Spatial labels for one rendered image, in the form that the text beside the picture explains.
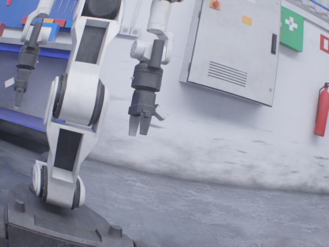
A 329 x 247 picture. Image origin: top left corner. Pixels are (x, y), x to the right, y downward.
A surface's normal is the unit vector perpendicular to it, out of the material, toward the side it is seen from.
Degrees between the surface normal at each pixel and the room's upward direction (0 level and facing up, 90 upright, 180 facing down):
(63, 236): 45
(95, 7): 90
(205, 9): 90
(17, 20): 90
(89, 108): 100
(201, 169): 90
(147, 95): 78
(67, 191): 106
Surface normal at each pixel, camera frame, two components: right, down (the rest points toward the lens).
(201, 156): 0.13, 0.10
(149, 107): 0.33, -0.07
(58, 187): 0.22, 0.40
